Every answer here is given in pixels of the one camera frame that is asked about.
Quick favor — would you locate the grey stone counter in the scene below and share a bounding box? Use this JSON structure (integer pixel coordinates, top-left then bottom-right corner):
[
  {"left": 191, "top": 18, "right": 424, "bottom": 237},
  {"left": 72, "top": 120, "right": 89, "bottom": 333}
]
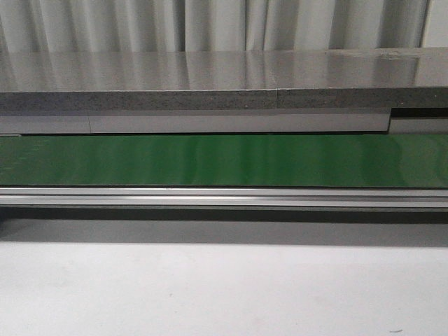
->
[{"left": 0, "top": 47, "right": 448, "bottom": 136}]

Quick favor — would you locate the green conveyor belt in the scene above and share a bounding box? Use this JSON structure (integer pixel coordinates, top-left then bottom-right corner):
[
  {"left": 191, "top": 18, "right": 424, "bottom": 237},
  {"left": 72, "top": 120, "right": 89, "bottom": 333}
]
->
[{"left": 1, "top": 134, "right": 447, "bottom": 188}]

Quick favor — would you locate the white pleated curtain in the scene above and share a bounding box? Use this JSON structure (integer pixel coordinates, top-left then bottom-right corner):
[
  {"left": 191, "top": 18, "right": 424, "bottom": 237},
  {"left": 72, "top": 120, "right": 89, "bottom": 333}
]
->
[{"left": 1, "top": 1, "right": 447, "bottom": 53}]

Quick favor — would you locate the aluminium conveyor side rail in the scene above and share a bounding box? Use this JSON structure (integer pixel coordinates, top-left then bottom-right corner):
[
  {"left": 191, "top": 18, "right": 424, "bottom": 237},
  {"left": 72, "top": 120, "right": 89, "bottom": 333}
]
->
[{"left": 1, "top": 187, "right": 447, "bottom": 209}]

